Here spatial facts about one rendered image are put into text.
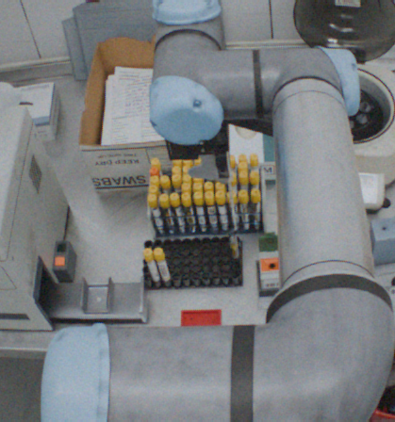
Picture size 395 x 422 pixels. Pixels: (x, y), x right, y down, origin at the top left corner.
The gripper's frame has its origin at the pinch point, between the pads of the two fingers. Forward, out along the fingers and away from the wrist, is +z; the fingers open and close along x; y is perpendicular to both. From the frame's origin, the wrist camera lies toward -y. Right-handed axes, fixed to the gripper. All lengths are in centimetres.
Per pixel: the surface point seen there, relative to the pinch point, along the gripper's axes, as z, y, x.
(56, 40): 15, 38, -51
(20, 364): 114, 74, -15
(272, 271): 18.4, -5.9, 6.3
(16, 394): 114, 74, -4
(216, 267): 24.1, 3.8, 1.8
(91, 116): 16.0, 26.8, -27.8
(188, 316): 25.8, 8.8, 10.0
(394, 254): 22.0, -27.6, 2.6
